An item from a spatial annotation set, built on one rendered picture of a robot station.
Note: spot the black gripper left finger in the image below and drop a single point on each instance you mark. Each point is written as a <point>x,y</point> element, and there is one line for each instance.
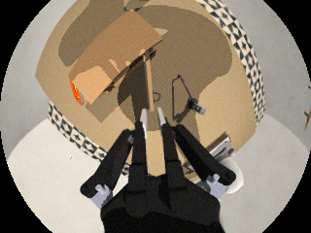
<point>99,187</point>

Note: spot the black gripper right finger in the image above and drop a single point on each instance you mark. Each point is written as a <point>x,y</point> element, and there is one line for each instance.
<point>201,160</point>

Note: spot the orange spirit level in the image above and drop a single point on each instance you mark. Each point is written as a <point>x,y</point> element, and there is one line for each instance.
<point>77,93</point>

